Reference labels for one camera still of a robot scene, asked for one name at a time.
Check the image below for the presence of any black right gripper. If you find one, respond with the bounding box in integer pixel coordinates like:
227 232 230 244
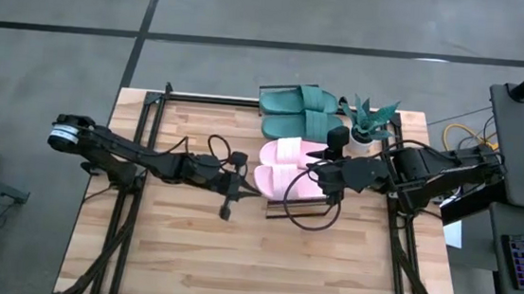
302 121 394 211

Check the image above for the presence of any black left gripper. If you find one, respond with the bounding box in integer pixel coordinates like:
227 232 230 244
184 146 265 224

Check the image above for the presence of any pink rubber slide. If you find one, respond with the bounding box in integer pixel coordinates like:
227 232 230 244
258 134 331 173
251 159 338 208

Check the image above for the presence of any green plant in white pot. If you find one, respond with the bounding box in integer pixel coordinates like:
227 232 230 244
335 92 403 158

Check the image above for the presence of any white paper sheet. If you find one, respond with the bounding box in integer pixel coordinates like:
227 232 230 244
441 218 466 250

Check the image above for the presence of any black left wrist camera cable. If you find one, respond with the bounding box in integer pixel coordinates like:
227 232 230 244
204 133 245 166

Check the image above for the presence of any wooden shelf with black frame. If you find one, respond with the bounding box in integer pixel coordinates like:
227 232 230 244
246 79 348 227

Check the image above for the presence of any black aluminium rig frame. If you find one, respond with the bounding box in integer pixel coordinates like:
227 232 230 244
52 72 480 294

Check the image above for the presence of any yellow cable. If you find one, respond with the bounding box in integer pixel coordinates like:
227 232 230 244
441 122 501 157

